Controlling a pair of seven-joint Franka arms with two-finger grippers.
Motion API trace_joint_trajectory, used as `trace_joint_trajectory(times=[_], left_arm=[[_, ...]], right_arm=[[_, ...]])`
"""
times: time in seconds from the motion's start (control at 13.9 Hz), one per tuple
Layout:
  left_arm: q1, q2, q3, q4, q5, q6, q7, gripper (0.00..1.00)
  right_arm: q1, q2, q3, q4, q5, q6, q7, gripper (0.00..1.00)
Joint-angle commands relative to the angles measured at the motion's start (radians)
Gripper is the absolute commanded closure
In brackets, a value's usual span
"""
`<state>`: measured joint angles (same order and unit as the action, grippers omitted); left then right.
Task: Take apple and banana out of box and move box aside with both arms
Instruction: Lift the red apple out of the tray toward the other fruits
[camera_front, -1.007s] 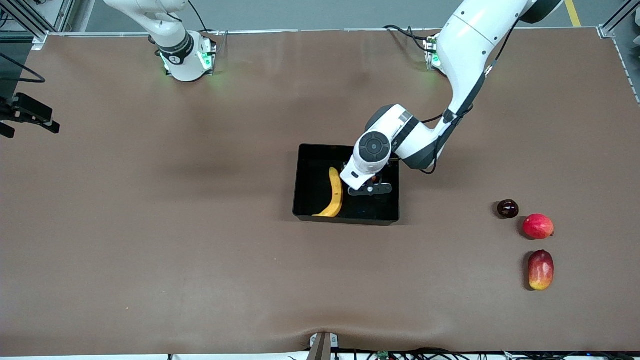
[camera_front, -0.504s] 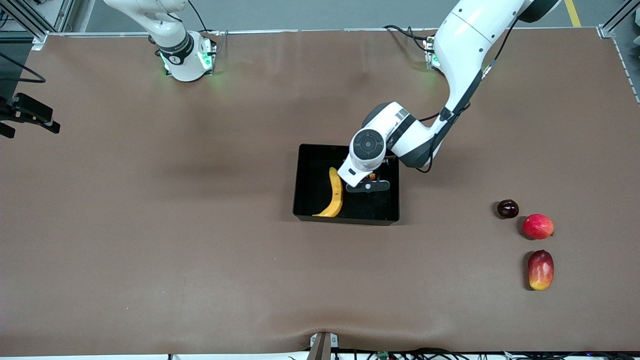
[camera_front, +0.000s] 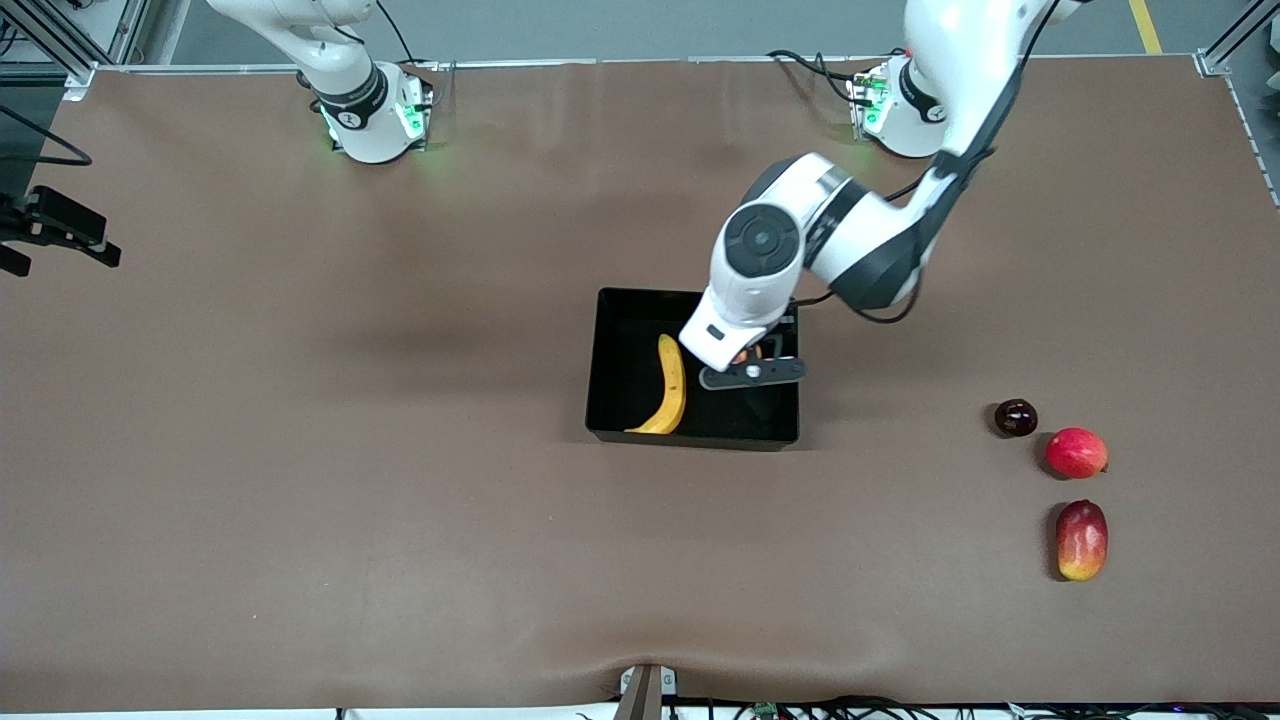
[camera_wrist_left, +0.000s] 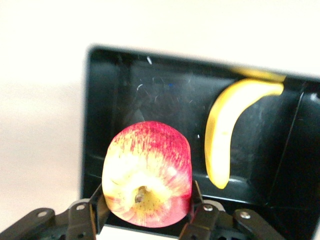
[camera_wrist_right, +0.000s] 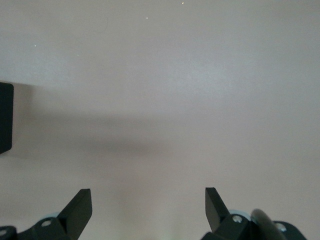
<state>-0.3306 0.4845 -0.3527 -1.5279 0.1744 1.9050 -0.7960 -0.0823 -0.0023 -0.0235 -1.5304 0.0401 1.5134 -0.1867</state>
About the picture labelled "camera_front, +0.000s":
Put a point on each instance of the brown table cover mat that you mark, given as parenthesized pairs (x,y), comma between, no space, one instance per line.
(400,520)

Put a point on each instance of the red yellow mango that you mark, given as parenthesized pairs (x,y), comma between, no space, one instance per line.
(1082,540)

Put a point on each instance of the aluminium frame profile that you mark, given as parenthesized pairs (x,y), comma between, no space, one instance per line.
(1225,45)
(55,40)

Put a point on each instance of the yellow banana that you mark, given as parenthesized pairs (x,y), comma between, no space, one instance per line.
(672,395)

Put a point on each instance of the metal table edge bracket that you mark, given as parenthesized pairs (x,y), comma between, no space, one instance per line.
(645,695)

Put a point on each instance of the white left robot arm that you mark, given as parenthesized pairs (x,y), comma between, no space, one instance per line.
(850,230)

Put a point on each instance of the black plastic box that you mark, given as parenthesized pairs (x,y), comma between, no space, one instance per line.
(630,380)

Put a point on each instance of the round red peach fruit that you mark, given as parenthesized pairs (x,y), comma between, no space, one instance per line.
(1076,452)

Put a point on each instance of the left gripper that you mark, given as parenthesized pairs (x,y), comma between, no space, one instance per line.
(785,332)

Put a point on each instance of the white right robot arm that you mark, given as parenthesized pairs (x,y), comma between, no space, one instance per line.
(350,90)

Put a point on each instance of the dark purple plum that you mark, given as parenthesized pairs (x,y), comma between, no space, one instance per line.
(1016,417)

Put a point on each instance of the red yellow apple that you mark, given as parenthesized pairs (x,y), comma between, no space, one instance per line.
(745,354)

